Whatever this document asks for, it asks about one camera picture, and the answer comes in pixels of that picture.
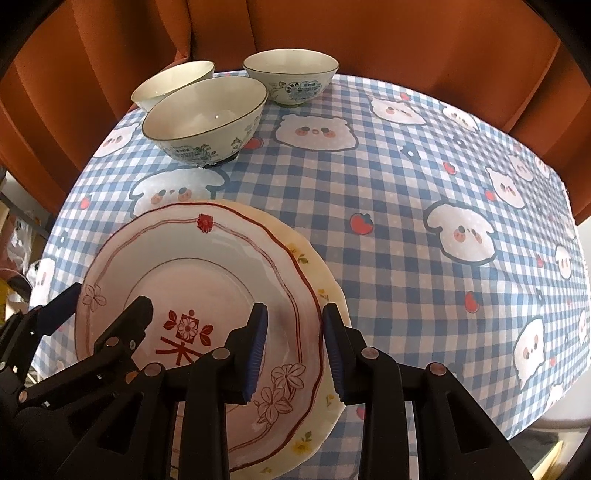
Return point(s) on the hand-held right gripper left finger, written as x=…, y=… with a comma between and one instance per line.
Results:
x=256, y=355

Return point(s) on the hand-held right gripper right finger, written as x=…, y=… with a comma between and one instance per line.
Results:
x=333, y=360

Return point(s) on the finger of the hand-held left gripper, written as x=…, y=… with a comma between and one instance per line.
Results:
x=122, y=327
x=57, y=311

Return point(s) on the large cream yellow-flower plate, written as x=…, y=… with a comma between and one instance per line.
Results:
x=325, y=279

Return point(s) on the white plate red pattern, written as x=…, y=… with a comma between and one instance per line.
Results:
x=207, y=277

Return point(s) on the white bowl blue floral print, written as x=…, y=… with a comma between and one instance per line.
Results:
x=203, y=115
x=171, y=83
x=291, y=69

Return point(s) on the blue checked animal-print tablecloth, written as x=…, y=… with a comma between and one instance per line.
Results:
x=392, y=207

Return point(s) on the rust orange curtain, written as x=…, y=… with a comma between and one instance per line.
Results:
x=415, y=46

